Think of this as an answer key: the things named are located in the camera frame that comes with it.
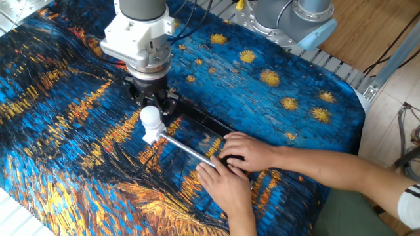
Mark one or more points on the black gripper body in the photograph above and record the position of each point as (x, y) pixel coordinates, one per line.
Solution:
(149, 86)

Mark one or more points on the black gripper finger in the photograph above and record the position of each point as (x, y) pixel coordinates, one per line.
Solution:
(171, 103)
(136, 96)

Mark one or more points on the black C-clamp silver screw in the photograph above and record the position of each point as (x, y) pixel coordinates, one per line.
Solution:
(203, 120)

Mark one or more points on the person's right forearm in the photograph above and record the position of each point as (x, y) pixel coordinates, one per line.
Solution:
(328, 170)

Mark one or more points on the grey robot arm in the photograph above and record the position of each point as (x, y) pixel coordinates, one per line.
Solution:
(141, 8)

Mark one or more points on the person's left forearm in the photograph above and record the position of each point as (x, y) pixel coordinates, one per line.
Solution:
(241, 226)

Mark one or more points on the person's right hand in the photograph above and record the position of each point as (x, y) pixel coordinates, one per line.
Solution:
(256, 152)

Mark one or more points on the person's left hand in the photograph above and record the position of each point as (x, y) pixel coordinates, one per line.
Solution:
(229, 190)

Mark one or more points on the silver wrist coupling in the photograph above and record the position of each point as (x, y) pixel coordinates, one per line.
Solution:
(151, 70)

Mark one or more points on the blue orange painted tablecloth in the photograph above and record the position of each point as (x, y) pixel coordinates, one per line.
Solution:
(82, 131)

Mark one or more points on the yellow clip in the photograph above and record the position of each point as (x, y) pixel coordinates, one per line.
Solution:
(240, 4)

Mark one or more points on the green trousers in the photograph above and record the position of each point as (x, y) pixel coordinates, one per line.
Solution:
(348, 216)

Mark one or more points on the dark furniture leg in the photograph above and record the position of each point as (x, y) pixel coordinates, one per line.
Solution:
(407, 157)

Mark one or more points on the white striped shirt sleeve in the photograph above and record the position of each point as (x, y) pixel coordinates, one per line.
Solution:
(410, 209)

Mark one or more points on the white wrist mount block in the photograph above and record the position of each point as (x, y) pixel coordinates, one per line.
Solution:
(131, 36)

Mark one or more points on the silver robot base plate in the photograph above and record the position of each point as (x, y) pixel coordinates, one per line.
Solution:
(243, 19)

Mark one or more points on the aluminium frame post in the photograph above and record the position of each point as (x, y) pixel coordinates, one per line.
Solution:
(393, 62)

